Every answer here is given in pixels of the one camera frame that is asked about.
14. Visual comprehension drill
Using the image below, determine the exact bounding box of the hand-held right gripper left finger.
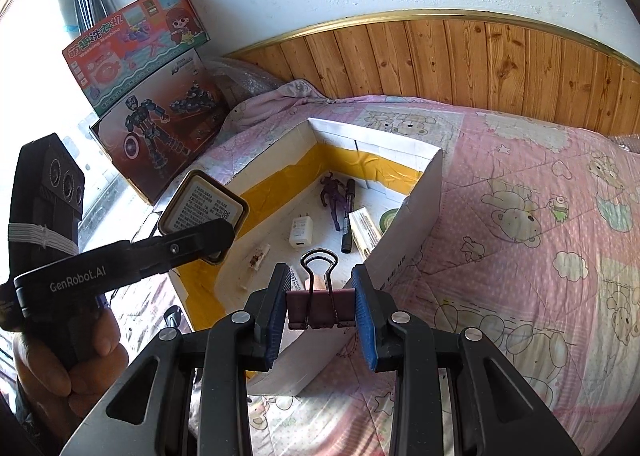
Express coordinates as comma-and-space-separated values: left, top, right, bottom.
60, 263, 291, 456

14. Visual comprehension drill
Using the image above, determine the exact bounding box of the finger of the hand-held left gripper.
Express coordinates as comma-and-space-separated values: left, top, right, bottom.
126, 220, 237, 277

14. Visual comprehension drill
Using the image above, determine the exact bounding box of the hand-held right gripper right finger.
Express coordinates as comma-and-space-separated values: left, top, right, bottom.
352, 265, 583, 456

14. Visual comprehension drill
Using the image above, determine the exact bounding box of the gold square tin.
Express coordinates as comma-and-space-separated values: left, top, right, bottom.
157, 170, 249, 264

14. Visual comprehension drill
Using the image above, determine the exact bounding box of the pink binder clip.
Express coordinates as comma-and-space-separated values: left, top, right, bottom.
286, 250, 357, 329

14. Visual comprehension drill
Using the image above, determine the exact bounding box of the white cardboard box yellow tape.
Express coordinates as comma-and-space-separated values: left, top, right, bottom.
150, 117, 445, 397

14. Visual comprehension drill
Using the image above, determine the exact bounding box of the white charger plug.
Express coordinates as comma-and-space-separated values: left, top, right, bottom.
289, 215, 315, 249

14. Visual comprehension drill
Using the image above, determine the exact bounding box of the black marker pen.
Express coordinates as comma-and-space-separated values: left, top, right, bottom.
341, 179, 357, 253

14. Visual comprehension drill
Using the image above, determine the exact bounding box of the purple action figure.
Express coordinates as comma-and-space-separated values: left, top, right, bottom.
320, 173, 351, 231

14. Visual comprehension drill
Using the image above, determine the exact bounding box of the person's left hand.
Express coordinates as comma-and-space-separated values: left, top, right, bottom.
12, 307, 123, 418

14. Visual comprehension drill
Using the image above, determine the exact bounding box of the green tape roll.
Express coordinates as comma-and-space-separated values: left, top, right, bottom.
378, 207, 401, 237

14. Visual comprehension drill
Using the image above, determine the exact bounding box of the dark robot toy box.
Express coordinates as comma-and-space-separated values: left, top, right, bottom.
90, 48, 231, 207

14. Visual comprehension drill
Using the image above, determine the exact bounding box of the clear bubble wrap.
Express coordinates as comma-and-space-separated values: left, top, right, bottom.
207, 57, 281, 109
607, 133, 640, 154

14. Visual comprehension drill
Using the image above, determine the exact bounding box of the pink printed blanket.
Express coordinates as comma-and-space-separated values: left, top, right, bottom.
115, 80, 640, 456

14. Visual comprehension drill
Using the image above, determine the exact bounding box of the orange teal toy box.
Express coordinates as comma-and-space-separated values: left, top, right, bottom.
62, 0, 211, 117

